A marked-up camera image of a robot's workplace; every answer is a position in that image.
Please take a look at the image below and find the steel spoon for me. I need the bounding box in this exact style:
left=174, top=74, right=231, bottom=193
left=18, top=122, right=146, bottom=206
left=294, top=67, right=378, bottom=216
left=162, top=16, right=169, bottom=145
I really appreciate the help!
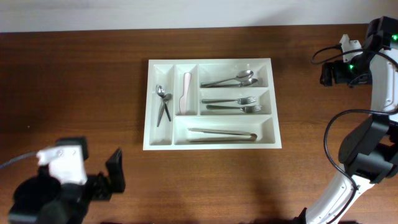
left=210, top=78, right=259, bottom=88
left=200, top=70, right=254, bottom=88

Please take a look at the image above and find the small steel teaspoon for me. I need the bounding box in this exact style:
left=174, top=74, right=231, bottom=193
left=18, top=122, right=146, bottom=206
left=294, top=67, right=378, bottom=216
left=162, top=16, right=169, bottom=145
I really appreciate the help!
left=156, top=85, right=171, bottom=121
left=157, top=93, right=172, bottom=127

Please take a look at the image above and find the white plastic cutlery tray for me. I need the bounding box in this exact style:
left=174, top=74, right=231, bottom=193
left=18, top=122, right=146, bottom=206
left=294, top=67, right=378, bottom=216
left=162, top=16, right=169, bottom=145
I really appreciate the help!
left=143, top=58, right=282, bottom=151

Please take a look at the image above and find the steel fork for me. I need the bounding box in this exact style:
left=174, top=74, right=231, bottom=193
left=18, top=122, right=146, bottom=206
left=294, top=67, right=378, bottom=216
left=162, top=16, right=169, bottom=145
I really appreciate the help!
left=201, top=96, right=257, bottom=105
left=206, top=105, right=262, bottom=113

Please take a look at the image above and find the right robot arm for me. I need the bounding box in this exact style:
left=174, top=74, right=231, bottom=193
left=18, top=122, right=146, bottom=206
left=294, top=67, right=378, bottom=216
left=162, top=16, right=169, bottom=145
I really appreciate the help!
left=292, top=16, right=397, bottom=224

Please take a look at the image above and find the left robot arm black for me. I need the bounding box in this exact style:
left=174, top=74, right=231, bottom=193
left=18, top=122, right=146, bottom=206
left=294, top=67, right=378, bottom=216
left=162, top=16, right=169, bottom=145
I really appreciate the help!
left=7, top=136, right=126, bottom=223

